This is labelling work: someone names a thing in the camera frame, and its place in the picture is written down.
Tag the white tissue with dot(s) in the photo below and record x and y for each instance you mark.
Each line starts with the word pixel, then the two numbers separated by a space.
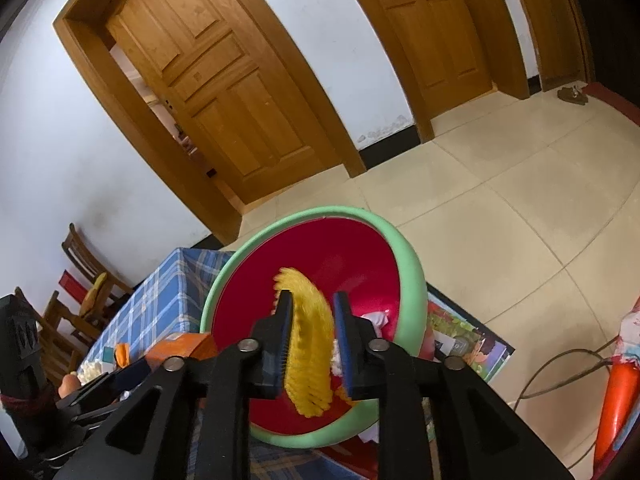
pixel 372 319

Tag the wooden door frame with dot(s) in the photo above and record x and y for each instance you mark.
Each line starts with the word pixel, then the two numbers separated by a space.
pixel 510 60
pixel 80 45

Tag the blue plaid tablecloth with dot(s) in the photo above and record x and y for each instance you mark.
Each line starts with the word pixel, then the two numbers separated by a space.
pixel 160 300

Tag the colourful picture book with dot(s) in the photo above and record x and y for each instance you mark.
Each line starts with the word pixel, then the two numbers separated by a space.
pixel 465 335

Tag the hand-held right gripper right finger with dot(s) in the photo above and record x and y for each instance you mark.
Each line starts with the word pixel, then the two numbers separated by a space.
pixel 347 355

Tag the pair of slippers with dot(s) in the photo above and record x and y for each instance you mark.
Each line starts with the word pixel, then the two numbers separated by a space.
pixel 571 95

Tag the open wooden door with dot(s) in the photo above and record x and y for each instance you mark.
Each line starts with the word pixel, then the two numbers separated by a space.
pixel 215 75

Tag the wooden chair with cushion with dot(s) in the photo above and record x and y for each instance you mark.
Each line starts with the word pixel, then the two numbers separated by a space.
pixel 75 250

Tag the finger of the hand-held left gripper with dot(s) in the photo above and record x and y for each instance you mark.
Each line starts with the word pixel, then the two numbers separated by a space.
pixel 120 380
pixel 100 412

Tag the apple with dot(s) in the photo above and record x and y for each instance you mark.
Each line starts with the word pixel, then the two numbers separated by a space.
pixel 69 385

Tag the red mat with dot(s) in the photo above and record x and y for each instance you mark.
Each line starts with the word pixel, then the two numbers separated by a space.
pixel 615 100

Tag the small wooden cabinet door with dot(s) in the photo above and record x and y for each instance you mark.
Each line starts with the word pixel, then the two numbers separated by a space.
pixel 555 35

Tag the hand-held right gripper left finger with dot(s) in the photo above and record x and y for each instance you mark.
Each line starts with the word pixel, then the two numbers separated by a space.
pixel 281 330

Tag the red bin with green rim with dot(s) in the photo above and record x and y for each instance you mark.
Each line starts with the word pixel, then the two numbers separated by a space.
pixel 350 255

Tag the red box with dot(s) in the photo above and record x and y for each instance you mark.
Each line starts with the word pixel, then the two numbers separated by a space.
pixel 75 287

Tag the yellow seat cushion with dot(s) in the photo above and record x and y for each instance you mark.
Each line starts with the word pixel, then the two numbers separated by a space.
pixel 95 290

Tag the yellow foam fruit net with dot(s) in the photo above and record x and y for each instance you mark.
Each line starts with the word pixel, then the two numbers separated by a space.
pixel 312 340

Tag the orange snack packet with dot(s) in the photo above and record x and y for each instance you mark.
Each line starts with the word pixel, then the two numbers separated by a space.
pixel 185 346

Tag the closed wooden door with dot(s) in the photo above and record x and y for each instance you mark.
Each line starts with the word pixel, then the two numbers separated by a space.
pixel 430 45

